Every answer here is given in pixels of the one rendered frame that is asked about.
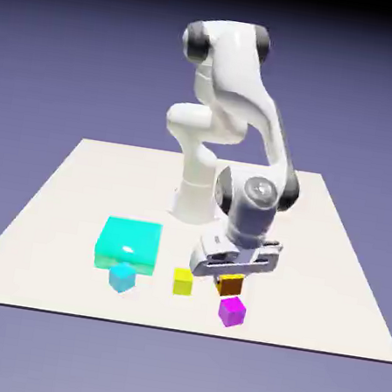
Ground small magenta cube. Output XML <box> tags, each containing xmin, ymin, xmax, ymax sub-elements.
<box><xmin>215</xmin><ymin>294</ymin><xmax>249</xmax><ymax>331</ymax></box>

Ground small light blue cube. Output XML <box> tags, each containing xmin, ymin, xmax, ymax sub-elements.
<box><xmin>106</xmin><ymin>260</ymin><xmax>139</xmax><ymax>296</ymax></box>

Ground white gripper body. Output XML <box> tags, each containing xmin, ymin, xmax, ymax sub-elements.
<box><xmin>187</xmin><ymin>229</ymin><xmax>284</xmax><ymax>290</ymax></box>

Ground large cyan box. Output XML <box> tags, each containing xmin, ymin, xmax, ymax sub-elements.
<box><xmin>91</xmin><ymin>213</ymin><xmax>165</xmax><ymax>278</ymax></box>

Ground small orange cube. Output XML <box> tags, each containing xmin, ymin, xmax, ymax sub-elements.
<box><xmin>213</xmin><ymin>270</ymin><xmax>246</xmax><ymax>300</ymax></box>

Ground small yellow cube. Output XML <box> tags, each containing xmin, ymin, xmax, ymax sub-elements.
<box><xmin>171</xmin><ymin>266</ymin><xmax>196</xmax><ymax>298</ymax></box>

